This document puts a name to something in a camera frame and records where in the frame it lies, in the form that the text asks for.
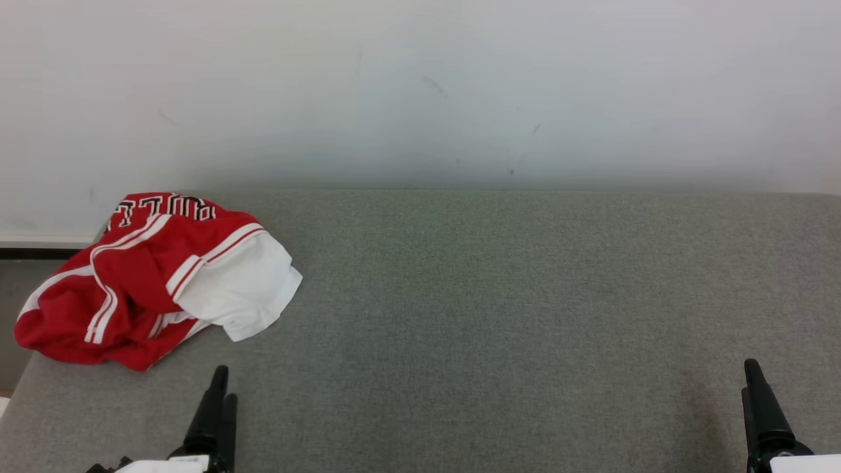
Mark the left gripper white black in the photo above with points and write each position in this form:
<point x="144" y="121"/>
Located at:
<point x="171" y="465"/>

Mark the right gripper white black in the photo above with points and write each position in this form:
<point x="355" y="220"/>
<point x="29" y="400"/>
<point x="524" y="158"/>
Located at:
<point x="798" y="463"/>

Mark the red garment with striped trim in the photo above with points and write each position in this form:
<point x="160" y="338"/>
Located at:
<point x="131" y="282"/>

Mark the white wall baseboard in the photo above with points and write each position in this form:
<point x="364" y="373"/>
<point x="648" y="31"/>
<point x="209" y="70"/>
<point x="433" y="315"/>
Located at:
<point x="39" y="241"/>

